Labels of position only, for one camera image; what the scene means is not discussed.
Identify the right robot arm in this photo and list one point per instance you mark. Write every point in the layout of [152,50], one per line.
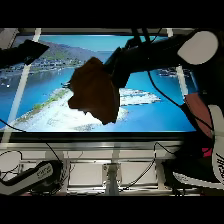
[200,46]

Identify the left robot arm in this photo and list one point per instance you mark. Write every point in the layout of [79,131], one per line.
[20,53]

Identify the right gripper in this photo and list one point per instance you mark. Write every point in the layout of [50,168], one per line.
[121,68]

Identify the silver frame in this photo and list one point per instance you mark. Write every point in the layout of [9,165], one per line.
[112,174]

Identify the magenta garment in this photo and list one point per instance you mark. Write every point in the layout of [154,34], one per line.
[206,152]

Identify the brown garment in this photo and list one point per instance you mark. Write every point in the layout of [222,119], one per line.
[95,90]

